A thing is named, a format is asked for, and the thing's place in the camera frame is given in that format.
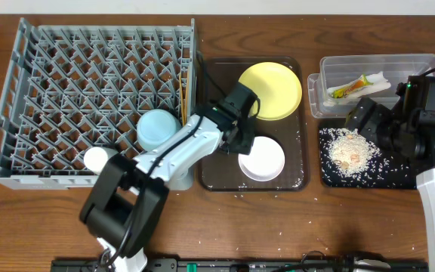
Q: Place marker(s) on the dark brown serving tray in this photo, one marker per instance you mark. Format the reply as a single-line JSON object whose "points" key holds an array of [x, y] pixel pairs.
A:
{"points": [[220, 172]]}

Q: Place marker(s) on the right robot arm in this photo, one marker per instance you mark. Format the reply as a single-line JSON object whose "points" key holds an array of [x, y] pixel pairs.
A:
{"points": [[409, 130]]}

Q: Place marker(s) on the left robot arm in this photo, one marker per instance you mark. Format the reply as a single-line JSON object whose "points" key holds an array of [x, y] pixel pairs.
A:
{"points": [[127, 200]]}

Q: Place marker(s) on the grey plastic dishwasher rack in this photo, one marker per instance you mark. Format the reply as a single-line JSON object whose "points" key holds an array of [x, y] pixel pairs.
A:
{"points": [[69, 88]]}

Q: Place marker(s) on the white pink bowl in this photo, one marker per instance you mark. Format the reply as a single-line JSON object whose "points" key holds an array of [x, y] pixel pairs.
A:
{"points": [[265, 161]]}

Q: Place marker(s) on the yellow round plate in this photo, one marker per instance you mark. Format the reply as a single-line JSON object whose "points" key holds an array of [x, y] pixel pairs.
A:
{"points": [[277, 87]]}

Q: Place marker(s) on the black rectangular tray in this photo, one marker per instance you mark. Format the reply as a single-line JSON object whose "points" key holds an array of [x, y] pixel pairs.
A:
{"points": [[391, 177]]}

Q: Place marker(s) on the white napkin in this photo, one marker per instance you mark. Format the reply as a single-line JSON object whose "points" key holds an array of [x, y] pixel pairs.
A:
{"points": [[379, 84]]}

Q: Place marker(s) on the white cup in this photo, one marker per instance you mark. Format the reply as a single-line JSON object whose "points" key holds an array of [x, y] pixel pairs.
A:
{"points": [[96, 158]]}

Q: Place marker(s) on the rice food waste pile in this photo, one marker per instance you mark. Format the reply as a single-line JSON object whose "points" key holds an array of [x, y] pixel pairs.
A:
{"points": [[353, 151]]}

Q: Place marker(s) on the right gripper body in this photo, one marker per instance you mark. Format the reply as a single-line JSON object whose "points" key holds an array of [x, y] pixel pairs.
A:
{"points": [[387, 129]]}

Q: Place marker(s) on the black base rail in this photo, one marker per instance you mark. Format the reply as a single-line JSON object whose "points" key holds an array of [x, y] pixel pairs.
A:
{"points": [[173, 265]]}

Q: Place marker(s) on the green orange snack wrapper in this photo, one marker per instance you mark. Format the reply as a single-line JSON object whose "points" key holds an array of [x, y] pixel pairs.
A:
{"points": [[350, 88]]}

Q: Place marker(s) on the clear plastic bin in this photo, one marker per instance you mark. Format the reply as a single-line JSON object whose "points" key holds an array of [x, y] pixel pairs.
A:
{"points": [[340, 70]]}

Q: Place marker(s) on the light blue bowl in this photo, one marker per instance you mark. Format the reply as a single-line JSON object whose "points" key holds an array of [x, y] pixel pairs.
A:
{"points": [[155, 127]]}

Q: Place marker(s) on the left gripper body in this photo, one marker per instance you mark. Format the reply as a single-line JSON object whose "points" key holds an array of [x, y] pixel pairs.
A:
{"points": [[238, 141]]}

